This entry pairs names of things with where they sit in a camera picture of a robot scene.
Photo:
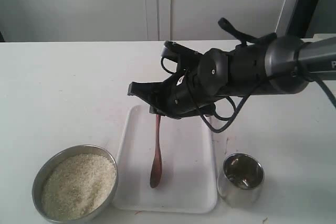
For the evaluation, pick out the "white rectangular tray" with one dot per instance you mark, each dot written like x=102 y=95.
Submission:
x=188 y=183

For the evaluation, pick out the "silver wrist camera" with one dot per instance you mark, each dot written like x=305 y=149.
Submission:
x=186 y=59

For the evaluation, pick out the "white cabinet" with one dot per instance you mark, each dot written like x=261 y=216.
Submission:
x=137 y=20

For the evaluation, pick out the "steel bowl of rice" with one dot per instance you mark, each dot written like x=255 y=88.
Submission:
x=52 y=163

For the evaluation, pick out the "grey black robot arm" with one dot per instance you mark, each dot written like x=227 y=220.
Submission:
x=267 y=66

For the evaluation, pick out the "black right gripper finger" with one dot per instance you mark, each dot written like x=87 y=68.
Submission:
x=159 y=110

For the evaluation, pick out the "uncooked white rice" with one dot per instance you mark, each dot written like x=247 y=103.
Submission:
x=78 y=186

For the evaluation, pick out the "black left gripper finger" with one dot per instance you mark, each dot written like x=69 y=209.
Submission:
x=149 y=92

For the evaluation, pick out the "small steel cup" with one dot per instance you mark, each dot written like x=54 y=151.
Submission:
x=240 y=180

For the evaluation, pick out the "dark vertical post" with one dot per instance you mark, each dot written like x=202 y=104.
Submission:
x=311 y=17

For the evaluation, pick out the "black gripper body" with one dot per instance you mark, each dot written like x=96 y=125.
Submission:
x=185 y=95

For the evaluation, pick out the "brown wooden spoon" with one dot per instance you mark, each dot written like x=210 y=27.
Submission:
x=156 y=171

